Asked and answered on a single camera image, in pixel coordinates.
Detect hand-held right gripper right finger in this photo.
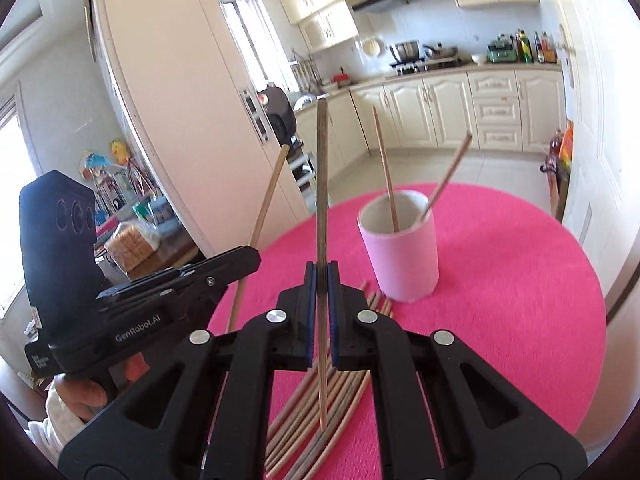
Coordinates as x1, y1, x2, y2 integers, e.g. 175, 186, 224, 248
326, 262, 588, 480

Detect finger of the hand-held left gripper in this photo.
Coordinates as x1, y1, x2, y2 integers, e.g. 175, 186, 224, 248
95, 246, 262, 320

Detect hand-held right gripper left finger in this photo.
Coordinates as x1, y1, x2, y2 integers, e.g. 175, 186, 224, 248
57, 261, 321, 480

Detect group of wooden chopsticks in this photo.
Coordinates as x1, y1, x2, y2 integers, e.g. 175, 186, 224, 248
262, 280, 396, 478

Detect pink cup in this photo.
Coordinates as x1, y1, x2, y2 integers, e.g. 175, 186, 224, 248
357, 189, 440, 304

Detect light wooden chopstick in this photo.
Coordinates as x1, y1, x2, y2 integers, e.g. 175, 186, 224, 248
417, 132, 473, 223
225, 144, 291, 335
372, 106, 399, 233

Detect dark wooden chopstick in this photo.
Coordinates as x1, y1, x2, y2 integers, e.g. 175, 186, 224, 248
316, 98, 331, 432

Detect person's left forearm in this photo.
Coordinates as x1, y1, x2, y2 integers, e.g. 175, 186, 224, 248
27, 390, 93, 453

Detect person's left hand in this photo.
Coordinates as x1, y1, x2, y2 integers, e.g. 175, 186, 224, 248
52, 352, 151, 423

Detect side window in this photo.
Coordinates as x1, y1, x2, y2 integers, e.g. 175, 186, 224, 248
0, 95, 31, 311

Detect bagged bread loaf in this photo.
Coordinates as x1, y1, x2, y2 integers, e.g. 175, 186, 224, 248
105, 220, 161, 271

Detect colourful toys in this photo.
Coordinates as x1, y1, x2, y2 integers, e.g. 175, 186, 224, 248
80, 140, 166, 211

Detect pink round tablecloth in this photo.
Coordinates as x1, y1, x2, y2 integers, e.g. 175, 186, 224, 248
205, 182, 608, 480

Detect black air fryer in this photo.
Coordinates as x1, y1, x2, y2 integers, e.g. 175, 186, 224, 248
256, 85, 297, 148

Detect tall white cabinet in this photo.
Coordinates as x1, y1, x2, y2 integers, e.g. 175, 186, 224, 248
87, 0, 321, 261

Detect metal utensil rack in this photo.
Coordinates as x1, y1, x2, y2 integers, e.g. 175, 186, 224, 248
292, 50, 321, 93

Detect cream base kitchen cabinets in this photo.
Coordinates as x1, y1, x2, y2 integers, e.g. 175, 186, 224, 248
295, 67, 568, 171

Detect kitchen window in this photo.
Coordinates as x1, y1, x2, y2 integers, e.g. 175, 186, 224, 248
220, 0, 296, 93

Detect gas stove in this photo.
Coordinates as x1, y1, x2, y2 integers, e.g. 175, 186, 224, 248
390, 57, 463, 72

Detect steel cooking pot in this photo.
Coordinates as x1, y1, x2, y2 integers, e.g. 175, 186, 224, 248
389, 40, 421, 63

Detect orange bag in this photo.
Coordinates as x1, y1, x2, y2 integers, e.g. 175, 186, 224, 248
559, 120, 575, 171

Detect green kitchen appliance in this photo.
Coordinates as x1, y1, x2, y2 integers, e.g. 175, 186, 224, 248
487, 35, 518, 64

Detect white door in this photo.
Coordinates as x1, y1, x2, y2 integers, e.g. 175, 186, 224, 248
550, 0, 640, 311

